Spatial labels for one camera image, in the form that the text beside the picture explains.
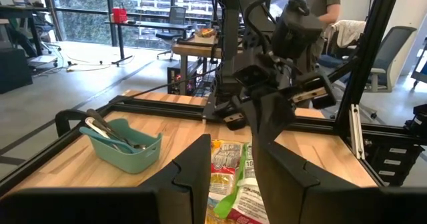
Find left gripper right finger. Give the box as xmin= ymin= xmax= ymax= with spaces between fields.
xmin=252 ymin=140 xmax=427 ymax=224

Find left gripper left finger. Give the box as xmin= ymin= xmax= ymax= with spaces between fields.
xmin=0 ymin=133 xmax=212 ymax=224

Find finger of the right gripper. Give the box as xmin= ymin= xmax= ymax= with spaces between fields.
xmin=266 ymin=91 xmax=297 ymax=144
xmin=240 ymin=93 xmax=270 ymax=145

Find teal lid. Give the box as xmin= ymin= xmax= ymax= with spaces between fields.
xmin=79 ymin=126 xmax=135 ymax=155

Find silver green snack packet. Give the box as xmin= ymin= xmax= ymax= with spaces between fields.
xmin=205 ymin=139 xmax=272 ymax=224

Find teal plastic basket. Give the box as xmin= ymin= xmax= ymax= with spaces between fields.
xmin=79 ymin=117 xmax=163 ymax=175

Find chair draped white cloth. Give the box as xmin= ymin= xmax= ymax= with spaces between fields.
xmin=318 ymin=19 xmax=368 ymax=70

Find black box white labels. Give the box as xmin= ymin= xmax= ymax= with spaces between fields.
xmin=365 ymin=140 xmax=425 ymax=187

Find black computer tower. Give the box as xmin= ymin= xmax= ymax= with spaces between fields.
xmin=166 ymin=67 xmax=188 ymax=95

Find grey office chair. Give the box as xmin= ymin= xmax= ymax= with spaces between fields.
xmin=365 ymin=25 xmax=418 ymax=93

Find wooden side table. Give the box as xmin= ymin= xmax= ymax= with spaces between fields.
xmin=171 ymin=33 xmax=224 ymax=95

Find black office chair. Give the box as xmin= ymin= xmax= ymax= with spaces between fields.
xmin=155 ymin=5 xmax=187 ymax=60

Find black desk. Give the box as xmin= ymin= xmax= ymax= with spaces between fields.
xmin=105 ymin=19 xmax=194 ymax=67

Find black floor cabinet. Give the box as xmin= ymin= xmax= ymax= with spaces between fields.
xmin=0 ymin=47 xmax=33 ymax=95

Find red container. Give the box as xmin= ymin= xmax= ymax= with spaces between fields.
xmin=112 ymin=7 xmax=128 ymax=24

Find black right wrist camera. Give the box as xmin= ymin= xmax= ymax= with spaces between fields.
xmin=233 ymin=65 xmax=273 ymax=89

